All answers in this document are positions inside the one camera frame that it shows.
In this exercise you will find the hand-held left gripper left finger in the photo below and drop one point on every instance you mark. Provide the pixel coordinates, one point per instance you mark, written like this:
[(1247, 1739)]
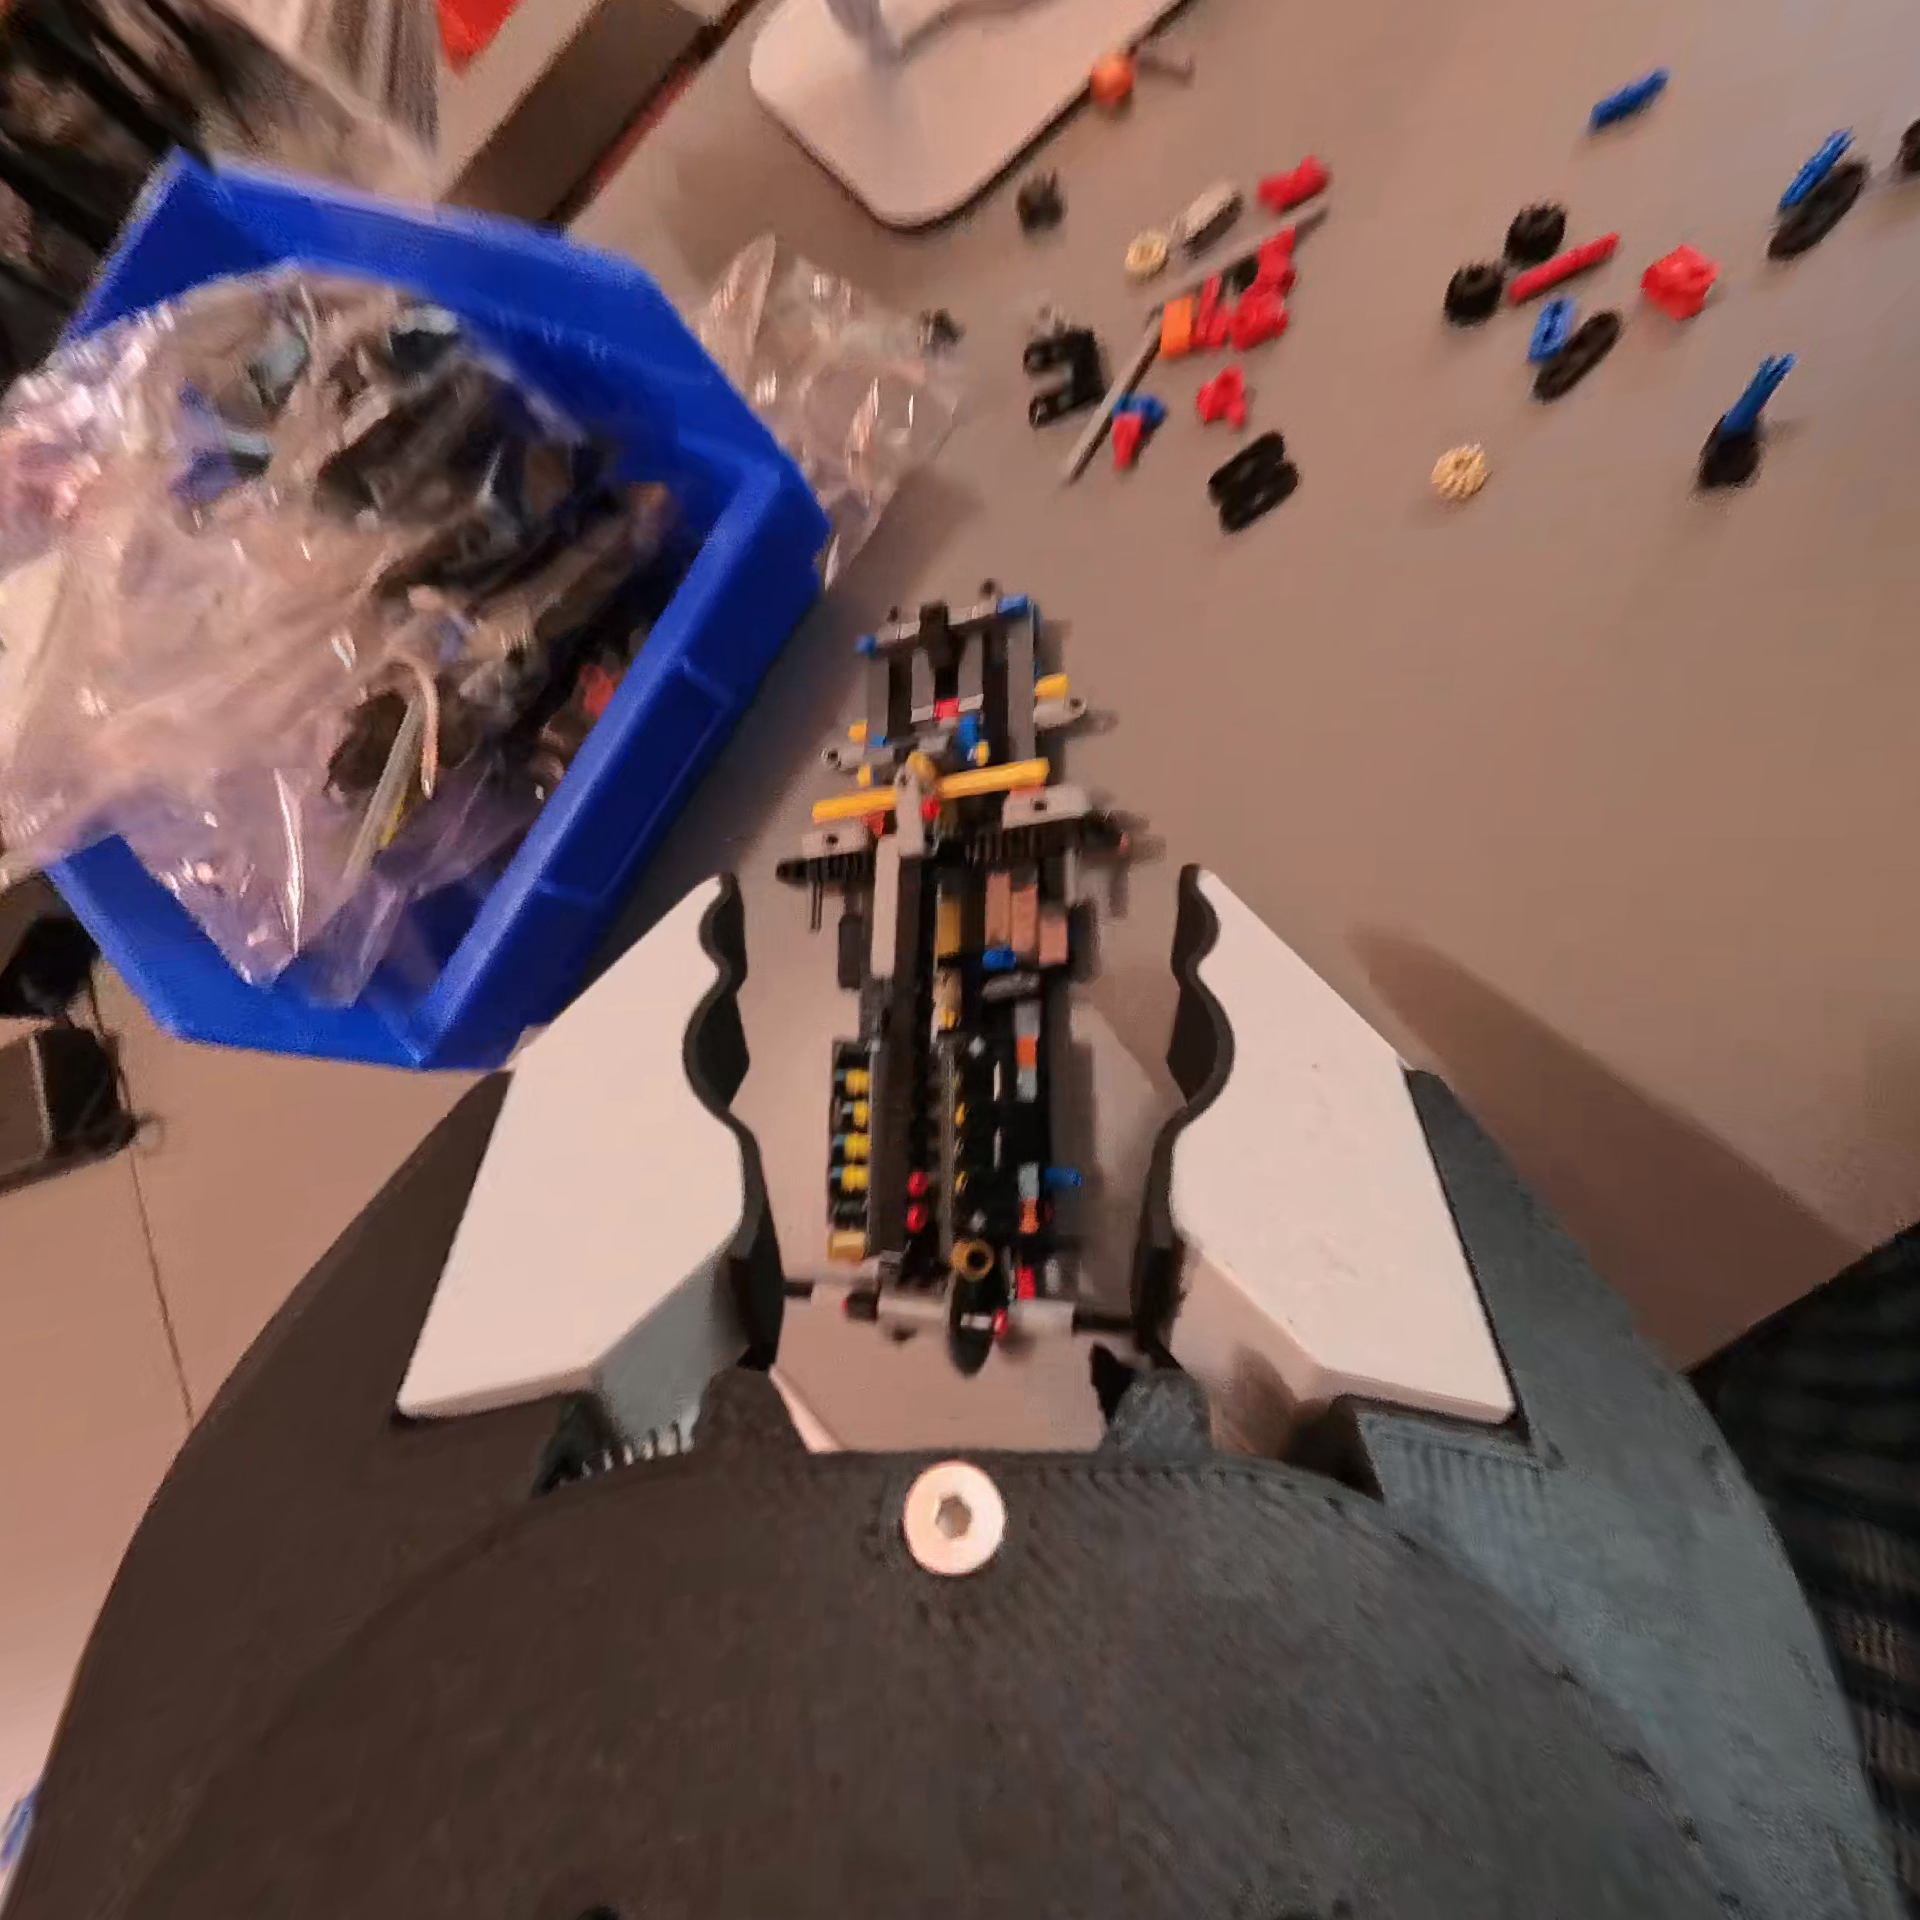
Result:
[(601, 1171)]

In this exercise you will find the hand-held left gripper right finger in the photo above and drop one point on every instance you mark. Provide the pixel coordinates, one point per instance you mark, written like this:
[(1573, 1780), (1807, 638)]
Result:
[(1320, 1200)]

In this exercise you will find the lego vehicle chassis assembly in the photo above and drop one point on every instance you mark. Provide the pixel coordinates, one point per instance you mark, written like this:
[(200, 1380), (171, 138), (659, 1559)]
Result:
[(961, 1051)]

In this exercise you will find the clear bag of lego parts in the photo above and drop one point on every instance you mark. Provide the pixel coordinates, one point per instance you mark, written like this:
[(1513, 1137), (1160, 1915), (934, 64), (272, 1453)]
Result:
[(300, 600)]

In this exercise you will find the black lego liftarm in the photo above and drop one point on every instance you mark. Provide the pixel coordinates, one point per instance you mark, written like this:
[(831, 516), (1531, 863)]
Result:
[(1581, 361), (1246, 462), (1816, 214), (1263, 506)]

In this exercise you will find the tan lego gear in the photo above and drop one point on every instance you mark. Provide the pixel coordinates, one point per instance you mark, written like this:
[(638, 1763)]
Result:
[(1457, 473), (1146, 252)]

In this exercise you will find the red lego connector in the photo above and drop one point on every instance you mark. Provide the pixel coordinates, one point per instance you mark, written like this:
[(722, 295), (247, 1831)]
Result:
[(1125, 443), (1221, 397), (1261, 315), (1292, 184), (1271, 263), (1211, 323)]

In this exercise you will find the long grey lego axle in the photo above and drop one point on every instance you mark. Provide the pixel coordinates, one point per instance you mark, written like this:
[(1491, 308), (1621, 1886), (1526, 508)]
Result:
[(1110, 406), (1276, 237)]

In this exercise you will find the black lego connector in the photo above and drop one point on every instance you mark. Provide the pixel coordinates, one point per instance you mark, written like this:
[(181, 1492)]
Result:
[(1728, 458)]

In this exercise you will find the orange lego piece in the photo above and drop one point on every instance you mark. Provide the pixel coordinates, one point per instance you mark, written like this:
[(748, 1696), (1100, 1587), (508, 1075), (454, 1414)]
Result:
[(1176, 323), (1110, 78)]

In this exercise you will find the dark grey lego connector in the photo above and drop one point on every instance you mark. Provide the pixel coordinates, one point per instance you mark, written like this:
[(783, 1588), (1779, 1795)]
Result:
[(936, 326), (1037, 199)]

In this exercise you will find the black lego gear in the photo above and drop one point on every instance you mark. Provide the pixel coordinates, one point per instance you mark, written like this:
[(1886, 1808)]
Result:
[(1475, 290), (1532, 231)]

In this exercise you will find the red lego axle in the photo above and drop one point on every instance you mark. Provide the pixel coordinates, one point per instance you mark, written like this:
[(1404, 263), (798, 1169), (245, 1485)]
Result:
[(1561, 266)]

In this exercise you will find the light grey lego connector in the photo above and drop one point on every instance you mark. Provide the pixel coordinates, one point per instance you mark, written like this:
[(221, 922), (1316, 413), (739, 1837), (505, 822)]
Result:
[(1206, 218)]

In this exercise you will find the short grey lego axle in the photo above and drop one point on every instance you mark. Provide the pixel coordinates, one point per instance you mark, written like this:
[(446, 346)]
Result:
[(1165, 64)]

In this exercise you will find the blue plastic bin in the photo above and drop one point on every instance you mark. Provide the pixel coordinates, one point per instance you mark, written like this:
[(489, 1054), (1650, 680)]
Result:
[(661, 841)]

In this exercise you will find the black box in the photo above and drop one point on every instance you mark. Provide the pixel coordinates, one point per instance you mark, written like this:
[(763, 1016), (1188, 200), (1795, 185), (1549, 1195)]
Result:
[(60, 1080)]

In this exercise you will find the blue plaid shirt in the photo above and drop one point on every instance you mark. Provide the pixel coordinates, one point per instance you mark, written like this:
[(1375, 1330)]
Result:
[(1846, 1425)]

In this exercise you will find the empty clear plastic bag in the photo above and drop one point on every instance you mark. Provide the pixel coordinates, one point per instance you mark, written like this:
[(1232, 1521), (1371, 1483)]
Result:
[(841, 376)]

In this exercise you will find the white monitor stand base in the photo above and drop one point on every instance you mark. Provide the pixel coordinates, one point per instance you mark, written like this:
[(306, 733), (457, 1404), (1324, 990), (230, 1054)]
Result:
[(931, 121)]

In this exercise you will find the red object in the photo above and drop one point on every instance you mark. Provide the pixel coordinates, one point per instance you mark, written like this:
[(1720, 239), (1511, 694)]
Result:
[(476, 22)]

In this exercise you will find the dark blurred object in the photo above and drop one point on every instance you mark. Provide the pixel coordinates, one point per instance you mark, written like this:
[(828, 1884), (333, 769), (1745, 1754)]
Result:
[(150, 90)]

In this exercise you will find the small black lego bracket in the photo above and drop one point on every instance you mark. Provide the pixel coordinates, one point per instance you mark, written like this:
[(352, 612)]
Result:
[(1065, 367)]

